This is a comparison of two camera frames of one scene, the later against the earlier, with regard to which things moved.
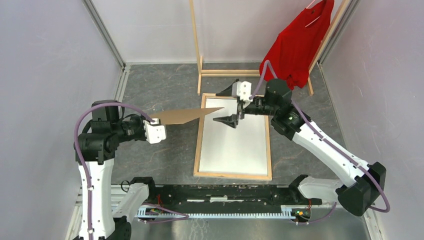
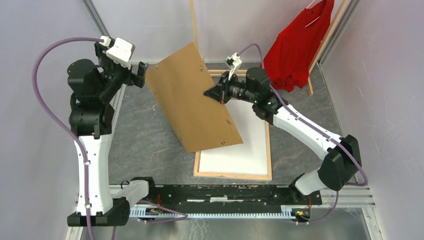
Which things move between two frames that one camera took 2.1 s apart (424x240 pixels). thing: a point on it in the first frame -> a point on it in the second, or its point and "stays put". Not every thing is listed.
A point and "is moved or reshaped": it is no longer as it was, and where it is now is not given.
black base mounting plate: (225, 198) stays put
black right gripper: (231, 120) -> (220, 92)
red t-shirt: (290, 54) stays put
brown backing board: (182, 117) is moved or reshaped
